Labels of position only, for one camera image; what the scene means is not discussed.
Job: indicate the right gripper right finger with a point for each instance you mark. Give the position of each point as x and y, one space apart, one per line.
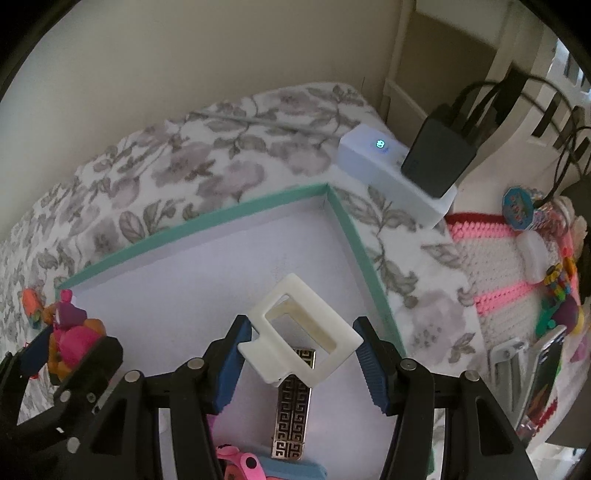
479 441

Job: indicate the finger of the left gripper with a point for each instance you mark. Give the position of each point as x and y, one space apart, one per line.
29 360

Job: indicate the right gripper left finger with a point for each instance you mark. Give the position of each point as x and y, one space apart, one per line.
122 440

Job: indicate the pink puppy toy figure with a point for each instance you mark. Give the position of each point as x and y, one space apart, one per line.
72 335

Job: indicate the gold greek key bar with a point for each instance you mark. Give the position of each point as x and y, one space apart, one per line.
290 425

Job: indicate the cream plastic frame clip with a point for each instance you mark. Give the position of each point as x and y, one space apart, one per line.
297 333

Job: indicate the smartphone with colourful case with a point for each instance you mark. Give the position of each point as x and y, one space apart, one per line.
543 366

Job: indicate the silver hair clip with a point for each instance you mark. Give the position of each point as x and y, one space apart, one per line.
508 361

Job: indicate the pink crochet white bag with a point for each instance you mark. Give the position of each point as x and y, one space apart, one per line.
508 302

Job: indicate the round blue badge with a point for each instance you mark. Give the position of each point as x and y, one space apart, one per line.
518 208

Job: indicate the black plugged charger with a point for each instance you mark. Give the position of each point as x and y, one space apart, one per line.
439 154

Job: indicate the white power bank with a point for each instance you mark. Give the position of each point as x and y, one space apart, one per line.
375 158

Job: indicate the white shelf unit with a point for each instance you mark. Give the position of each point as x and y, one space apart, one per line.
439 47

